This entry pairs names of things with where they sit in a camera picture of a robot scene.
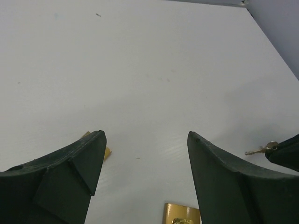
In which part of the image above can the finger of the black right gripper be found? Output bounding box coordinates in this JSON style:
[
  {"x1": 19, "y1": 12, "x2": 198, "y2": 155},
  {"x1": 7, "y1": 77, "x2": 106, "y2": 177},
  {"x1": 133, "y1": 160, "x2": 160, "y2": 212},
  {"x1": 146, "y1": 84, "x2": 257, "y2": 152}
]
[{"x1": 266, "y1": 134, "x2": 299, "y2": 172}]

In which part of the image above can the large brass padlock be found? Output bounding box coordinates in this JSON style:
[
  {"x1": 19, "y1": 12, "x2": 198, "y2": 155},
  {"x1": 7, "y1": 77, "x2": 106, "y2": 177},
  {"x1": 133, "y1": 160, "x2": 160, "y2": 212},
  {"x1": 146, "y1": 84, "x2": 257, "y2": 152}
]
[{"x1": 162, "y1": 203, "x2": 201, "y2": 224}]

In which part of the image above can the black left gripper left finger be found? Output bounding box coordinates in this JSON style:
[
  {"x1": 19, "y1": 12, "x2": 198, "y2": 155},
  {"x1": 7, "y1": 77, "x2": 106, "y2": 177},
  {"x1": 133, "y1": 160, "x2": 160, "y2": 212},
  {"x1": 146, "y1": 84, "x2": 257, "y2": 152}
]
[{"x1": 0, "y1": 131, "x2": 106, "y2": 224}]

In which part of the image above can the single silver key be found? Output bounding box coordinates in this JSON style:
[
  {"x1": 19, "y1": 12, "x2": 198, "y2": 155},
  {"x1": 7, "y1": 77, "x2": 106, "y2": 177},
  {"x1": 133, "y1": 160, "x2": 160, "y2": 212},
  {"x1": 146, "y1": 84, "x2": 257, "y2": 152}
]
[{"x1": 245, "y1": 141, "x2": 279, "y2": 155}]

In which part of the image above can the small brass padlock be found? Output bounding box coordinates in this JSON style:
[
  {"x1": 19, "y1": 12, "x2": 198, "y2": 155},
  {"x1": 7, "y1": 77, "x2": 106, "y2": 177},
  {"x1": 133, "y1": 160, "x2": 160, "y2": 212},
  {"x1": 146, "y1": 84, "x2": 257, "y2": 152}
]
[{"x1": 81, "y1": 131, "x2": 112, "y2": 161}]

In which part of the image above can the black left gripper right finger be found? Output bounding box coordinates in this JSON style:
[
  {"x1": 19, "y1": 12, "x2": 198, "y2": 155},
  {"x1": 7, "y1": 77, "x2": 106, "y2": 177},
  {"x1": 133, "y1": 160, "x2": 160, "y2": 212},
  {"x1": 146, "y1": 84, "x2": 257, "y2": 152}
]
[{"x1": 187, "y1": 132, "x2": 299, "y2": 224}]

